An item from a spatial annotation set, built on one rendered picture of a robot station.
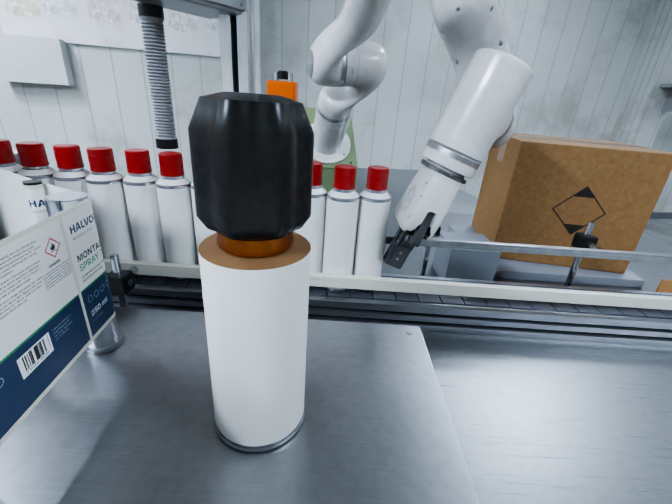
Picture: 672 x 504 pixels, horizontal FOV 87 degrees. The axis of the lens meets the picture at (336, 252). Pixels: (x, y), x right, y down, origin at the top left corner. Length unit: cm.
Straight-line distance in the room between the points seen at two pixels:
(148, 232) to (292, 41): 295
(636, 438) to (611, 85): 455
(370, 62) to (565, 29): 353
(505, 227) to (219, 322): 73
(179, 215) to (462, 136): 43
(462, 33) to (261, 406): 55
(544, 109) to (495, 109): 394
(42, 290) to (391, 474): 35
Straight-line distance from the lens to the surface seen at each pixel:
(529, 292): 66
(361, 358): 47
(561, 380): 63
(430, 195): 53
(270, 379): 31
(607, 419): 60
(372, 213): 55
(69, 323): 44
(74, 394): 48
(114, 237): 66
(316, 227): 56
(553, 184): 90
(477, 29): 62
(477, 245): 67
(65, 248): 42
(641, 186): 98
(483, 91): 54
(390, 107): 363
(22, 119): 391
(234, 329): 28
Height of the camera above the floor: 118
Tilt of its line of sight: 24 degrees down
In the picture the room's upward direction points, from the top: 4 degrees clockwise
